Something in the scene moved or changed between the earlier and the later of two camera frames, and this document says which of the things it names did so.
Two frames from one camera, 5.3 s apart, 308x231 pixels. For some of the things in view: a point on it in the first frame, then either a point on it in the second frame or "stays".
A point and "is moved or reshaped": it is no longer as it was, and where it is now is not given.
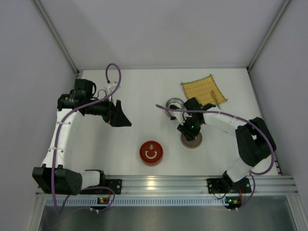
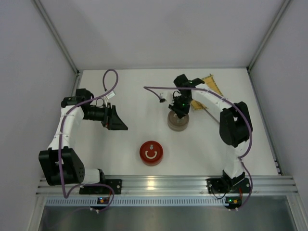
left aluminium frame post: [56, 35] stays
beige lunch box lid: [192, 144] is moved or reshaped
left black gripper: [111, 112] → [108, 116]
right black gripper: [186, 132] → [179, 108]
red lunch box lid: [151, 151] stays
